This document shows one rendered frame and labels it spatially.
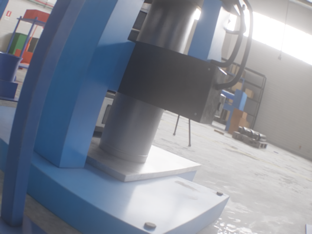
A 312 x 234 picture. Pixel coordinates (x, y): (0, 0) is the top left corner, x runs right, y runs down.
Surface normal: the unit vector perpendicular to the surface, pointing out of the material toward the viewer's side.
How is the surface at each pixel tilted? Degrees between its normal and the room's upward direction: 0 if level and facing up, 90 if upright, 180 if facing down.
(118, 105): 90
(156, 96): 90
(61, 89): 90
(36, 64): 90
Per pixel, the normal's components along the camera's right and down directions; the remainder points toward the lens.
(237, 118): -0.70, -0.18
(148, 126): 0.58, 0.27
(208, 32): -0.44, -0.07
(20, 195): 0.84, 0.33
